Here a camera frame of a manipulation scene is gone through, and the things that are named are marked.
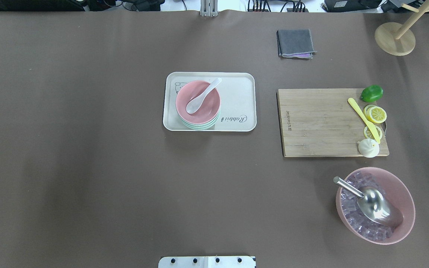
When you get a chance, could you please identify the small pink bowl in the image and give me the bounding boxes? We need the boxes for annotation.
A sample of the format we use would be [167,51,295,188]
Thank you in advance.
[175,80,221,124]

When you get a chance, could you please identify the white plastic spoon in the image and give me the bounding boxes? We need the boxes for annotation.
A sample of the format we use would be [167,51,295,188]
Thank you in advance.
[186,77,222,114]

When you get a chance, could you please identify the large pink bowl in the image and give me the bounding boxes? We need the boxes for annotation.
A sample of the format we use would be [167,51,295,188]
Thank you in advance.
[336,167,416,245]

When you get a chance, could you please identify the green bowl stack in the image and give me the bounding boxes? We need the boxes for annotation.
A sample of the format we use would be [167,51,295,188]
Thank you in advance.
[178,112,220,130]

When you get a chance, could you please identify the wooden mug tree stand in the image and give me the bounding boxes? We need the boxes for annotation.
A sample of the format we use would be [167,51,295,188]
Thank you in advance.
[375,0,429,56]

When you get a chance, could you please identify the green lime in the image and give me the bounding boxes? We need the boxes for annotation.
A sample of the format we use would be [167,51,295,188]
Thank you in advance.
[360,84,384,102]

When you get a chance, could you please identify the front lemon slice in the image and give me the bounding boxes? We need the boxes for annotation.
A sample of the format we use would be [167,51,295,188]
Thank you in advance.
[369,106,388,124]

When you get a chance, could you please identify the middle lemon slice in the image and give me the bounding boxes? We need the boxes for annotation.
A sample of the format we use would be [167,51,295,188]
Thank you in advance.
[363,105,376,121]

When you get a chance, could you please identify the yellow plastic knife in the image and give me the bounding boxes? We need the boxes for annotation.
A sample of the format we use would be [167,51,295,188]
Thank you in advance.
[347,98,381,144]

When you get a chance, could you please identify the purple cloth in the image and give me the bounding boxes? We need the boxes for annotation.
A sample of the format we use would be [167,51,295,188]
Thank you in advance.
[293,53,313,59]

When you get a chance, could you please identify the bamboo cutting board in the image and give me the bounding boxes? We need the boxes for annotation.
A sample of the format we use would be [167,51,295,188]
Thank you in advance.
[277,88,390,158]

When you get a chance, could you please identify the grey folded cloth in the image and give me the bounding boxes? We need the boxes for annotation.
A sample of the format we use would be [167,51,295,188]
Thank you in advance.
[276,29,316,59]

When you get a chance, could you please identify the metal ice scoop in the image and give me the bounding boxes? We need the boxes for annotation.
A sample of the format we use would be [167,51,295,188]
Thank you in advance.
[333,176,404,228]

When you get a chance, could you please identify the clear ice cubes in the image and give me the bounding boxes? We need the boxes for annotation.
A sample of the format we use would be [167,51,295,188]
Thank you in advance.
[340,171,395,241]

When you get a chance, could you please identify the cream rabbit tray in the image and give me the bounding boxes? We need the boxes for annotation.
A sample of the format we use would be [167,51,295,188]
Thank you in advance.
[162,72,257,132]

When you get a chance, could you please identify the metal board handle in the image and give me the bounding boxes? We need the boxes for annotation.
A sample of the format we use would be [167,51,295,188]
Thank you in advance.
[380,121,387,137]

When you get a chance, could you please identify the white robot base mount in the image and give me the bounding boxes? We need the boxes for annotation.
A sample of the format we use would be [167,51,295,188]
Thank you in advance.
[158,255,257,268]

